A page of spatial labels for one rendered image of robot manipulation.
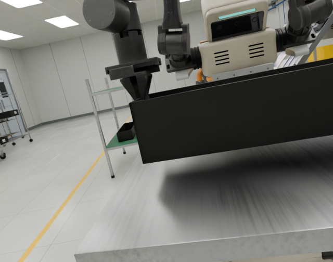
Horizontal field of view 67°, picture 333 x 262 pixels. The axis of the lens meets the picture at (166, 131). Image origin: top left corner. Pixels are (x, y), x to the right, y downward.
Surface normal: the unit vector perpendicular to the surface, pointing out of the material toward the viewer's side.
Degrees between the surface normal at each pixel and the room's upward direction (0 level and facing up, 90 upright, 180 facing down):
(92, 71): 90
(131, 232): 0
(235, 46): 98
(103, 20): 89
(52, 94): 90
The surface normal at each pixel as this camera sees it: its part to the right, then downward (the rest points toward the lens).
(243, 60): -0.08, 0.37
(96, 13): -0.25, 0.25
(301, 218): -0.20, -0.96
